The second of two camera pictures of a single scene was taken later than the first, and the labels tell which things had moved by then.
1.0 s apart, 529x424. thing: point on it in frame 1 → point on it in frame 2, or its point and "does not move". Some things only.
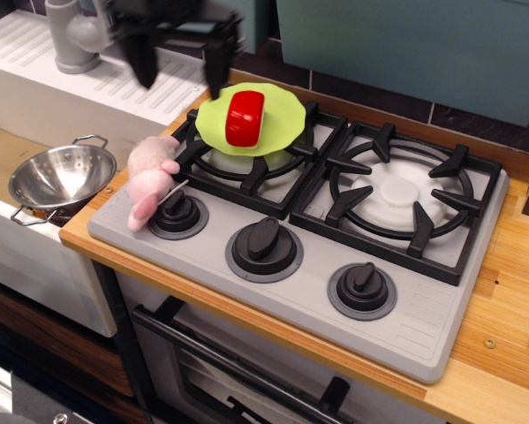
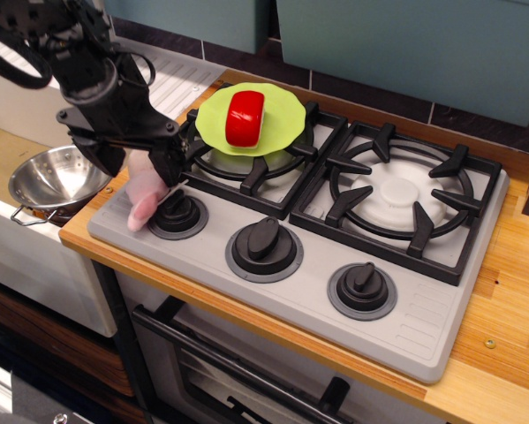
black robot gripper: (217, 25) → (115, 109)
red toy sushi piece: (244, 119) does not move
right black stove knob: (363, 291) does not move
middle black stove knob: (264, 252) does not move
